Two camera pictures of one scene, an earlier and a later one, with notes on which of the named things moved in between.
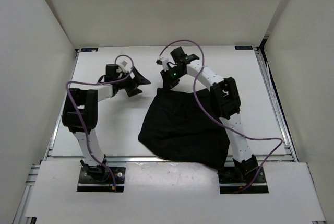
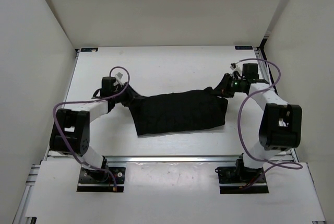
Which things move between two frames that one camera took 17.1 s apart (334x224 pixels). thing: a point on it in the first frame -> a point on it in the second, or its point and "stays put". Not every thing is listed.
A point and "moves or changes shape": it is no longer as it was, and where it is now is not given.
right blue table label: (243, 47) stays put
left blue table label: (88, 49) stays put
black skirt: (173, 128) moves or changes shape
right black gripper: (167, 81) -> (223, 86)
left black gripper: (138, 80) -> (131, 96)
